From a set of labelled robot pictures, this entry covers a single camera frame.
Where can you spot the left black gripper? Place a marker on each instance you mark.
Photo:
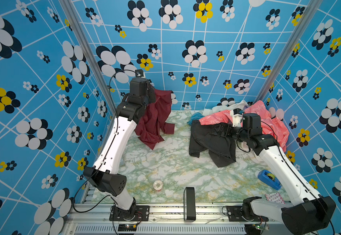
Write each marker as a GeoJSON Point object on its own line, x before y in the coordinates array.
{"type": "Point", "coordinates": [150, 91]}

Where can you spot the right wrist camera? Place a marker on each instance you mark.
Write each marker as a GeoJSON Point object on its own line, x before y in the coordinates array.
{"type": "Point", "coordinates": [236, 117]}

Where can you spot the teal cloth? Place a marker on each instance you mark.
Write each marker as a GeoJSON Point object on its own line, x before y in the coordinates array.
{"type": "Point", "coordinates": [195, 116]}

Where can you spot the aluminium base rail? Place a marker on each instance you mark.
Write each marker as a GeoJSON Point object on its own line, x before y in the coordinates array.
{"type": "Point", "coordinates": [166, 219]}

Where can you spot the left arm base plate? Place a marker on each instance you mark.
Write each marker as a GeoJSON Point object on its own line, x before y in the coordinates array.
{"type": "Point", "coordinates": [137, 214]}

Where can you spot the dark grey jeans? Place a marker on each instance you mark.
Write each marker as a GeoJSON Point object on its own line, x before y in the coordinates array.
{"type": "Point", "coordinates": [222, 149]}

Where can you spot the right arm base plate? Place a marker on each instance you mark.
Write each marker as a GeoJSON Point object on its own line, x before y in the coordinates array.
{"type": "Point", "coordinates": [235, 214]}

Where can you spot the pink patterned packet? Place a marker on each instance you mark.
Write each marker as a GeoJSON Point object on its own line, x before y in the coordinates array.
{"type": "Point", "coordinates": [275, 197]}

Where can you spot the blue tape dispenser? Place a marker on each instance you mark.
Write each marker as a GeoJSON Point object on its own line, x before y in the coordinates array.
{"type": "Point", "coordinates": [269, 179]}

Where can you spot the clear tape roll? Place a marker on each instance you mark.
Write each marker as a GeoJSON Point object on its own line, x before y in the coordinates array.
{"type": "Point", "coordinates": [158, 185]}

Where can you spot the white cloth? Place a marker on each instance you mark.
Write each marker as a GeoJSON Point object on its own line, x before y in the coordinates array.
{"type": "Point", "coordinates": [240, 105]}

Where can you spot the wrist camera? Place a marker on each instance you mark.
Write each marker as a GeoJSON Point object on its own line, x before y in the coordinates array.
{"type": "Point", "coordinates": [139, 73]}
{"type": "Point", "coordinates": [236, 117]}

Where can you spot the left circuit board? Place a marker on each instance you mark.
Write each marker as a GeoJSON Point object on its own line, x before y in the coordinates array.
{"type": "Point", "coordinates": [127, 228]}

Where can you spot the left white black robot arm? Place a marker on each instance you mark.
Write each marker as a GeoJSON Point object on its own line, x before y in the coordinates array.
{"type": "Point", "coordinates": [103, 175]}

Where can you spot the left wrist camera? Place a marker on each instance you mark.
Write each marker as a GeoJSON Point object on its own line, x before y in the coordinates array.
{"type": "Point", "coordinates": [139, 73]}

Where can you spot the pink patterned cloth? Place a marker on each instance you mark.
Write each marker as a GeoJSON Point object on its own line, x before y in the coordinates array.
{"type": "Point", "coordinates": [272, 126]}

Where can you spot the aluminium corner post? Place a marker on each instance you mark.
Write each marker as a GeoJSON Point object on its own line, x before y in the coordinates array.
{"type": "Point", "coordinates": [71, 15]}
{"type": "Point", "coordinates": [311, 9]}

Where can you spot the right circuit board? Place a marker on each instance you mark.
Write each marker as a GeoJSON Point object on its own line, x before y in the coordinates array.
{"type": "Point", "coordinates": [253, 230]}

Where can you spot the maroon cloth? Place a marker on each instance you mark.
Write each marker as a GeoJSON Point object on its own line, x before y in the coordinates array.
{"type": "Point", "coordinates": [154, 120]}

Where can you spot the left aluminium corner post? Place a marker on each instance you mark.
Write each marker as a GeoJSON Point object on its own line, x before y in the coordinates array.
{"type": "Point", "coordinates": [71, 15]}

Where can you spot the circuit board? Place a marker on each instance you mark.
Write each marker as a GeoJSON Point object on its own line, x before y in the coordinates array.
{"type": "Point", "coordinates": [253, 230]}
{"type": "Point", "coordinates": [127, 228]}

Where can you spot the black rectangular box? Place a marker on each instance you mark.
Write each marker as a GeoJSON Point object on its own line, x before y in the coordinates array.
{"type": "Point", "coordinates": [189, 202]}

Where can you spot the right aluminium corner post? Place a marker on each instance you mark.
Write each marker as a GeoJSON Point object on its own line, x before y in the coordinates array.
{"type": "Point", "coordinates": [311, 9]}

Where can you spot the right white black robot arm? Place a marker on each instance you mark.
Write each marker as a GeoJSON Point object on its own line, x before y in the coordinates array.
{"type": "Point", "coordinates": [308, 210]}

